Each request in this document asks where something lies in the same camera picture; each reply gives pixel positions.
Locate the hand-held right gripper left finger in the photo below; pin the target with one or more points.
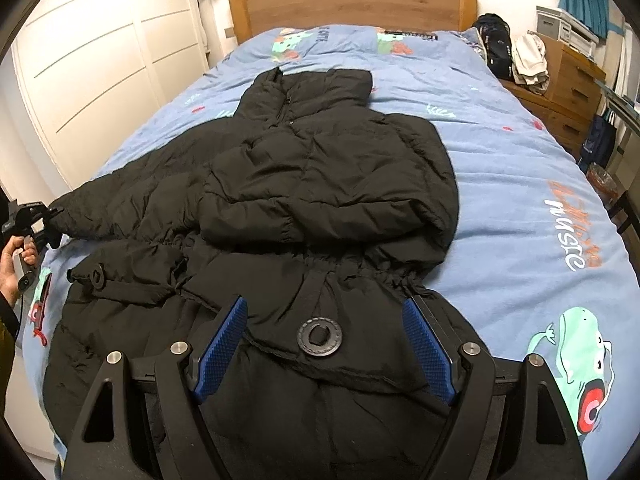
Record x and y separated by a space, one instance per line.
222 355

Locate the grey storage box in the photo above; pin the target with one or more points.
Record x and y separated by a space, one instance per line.
565 27

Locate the wall socket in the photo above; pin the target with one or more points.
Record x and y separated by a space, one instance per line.
229 32

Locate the black chair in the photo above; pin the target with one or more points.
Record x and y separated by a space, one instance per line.
625 215

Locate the glass table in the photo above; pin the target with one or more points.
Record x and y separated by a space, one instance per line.
622 105

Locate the person's left forearm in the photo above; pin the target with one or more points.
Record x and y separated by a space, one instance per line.
6 345

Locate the blue printed blanket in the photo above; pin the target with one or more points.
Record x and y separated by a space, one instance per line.
505 185

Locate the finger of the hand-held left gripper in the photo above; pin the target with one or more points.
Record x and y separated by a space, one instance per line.
55 222

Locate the pile of white clothes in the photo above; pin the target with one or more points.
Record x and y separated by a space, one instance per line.
530 60

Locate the white wardrobe doors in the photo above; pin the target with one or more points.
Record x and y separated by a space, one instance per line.
100 60

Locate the black backpack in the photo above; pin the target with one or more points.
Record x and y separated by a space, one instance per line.
495 42

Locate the navy tote bag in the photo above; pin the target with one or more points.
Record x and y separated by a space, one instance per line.
600 140

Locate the wooden dresser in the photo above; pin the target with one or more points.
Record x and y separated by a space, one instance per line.
575 85

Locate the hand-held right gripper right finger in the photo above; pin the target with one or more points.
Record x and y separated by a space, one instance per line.
430 355

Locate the person's left hand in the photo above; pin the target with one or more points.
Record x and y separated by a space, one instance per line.
12 270

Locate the wooden headboard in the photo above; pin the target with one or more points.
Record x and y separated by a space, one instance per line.
350 5

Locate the black puffer jacket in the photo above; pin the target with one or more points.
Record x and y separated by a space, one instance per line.
310 175

